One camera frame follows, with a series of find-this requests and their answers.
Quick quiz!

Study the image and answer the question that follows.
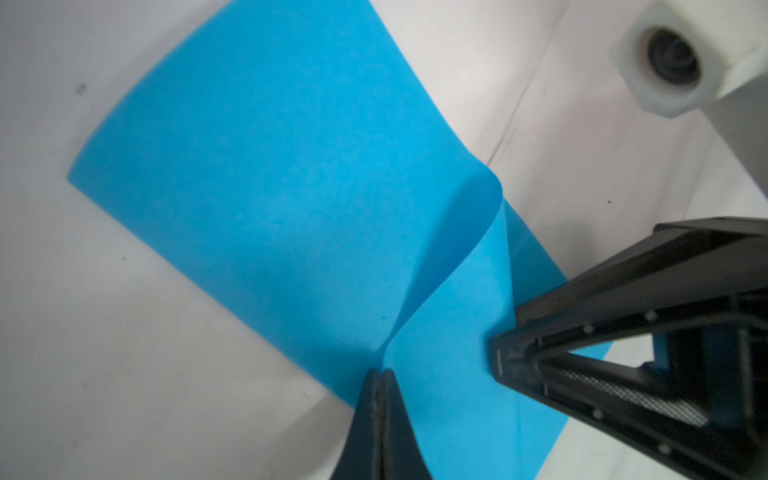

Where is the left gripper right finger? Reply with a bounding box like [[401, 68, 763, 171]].
[[381, 369, 432, 480]]

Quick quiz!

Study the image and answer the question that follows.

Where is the blue square paper sheet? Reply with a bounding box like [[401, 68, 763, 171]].
[[69, 1, 566, 479]]

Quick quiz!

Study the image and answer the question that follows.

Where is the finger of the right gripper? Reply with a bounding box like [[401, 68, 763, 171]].
[[489, 217, 767, 479]]

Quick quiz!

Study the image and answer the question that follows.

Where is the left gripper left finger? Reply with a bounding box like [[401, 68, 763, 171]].
[[330, 369, 381, 480]]

